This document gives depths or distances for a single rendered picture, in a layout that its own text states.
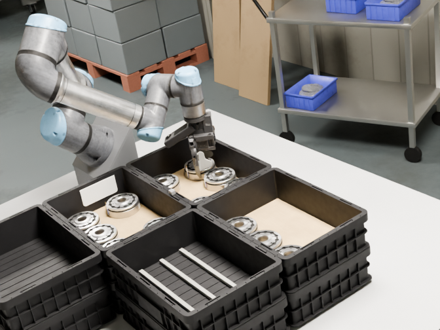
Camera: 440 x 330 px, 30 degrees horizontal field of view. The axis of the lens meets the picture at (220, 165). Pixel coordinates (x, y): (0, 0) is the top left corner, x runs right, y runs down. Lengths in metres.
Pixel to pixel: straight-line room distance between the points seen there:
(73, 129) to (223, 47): 2.79
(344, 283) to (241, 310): 0.35
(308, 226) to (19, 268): 0.84
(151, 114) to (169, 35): 3.30
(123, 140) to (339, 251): 0.97
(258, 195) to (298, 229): 0.19
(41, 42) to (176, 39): 3.45
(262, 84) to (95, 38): 1.36
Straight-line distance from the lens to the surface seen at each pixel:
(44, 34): 2.46
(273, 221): 2.40
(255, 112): 5.08
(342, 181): 2.82
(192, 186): 2.65
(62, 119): 2.78
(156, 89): 2.56
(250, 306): 2.06
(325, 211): 2.34
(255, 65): 5.18
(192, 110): 2.55
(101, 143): 2.86
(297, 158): 2.99
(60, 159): 4.98
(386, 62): 5.10
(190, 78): 2.51
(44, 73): 2.43
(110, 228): 2.46
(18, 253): 2.54
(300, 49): 5.64
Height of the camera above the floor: 2.11
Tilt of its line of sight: 28 degrees down
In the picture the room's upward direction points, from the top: 10 degrees counter-clockwise
